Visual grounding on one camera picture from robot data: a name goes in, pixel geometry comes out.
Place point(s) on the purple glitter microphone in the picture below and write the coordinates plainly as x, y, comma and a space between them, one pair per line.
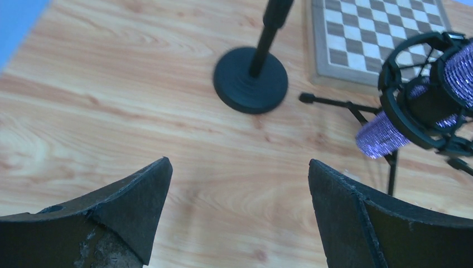
427, 110

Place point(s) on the chessboard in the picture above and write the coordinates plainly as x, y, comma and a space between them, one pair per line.
348, 41

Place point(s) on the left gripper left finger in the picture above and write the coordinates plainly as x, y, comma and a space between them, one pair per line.
114, 226

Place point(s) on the black tripod mic stand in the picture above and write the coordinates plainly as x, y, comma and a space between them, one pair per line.
410, 54

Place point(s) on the black round-base mic stand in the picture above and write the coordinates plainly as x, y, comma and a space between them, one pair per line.
250, 79

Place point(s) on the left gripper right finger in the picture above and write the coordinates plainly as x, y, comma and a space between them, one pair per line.
360, 226

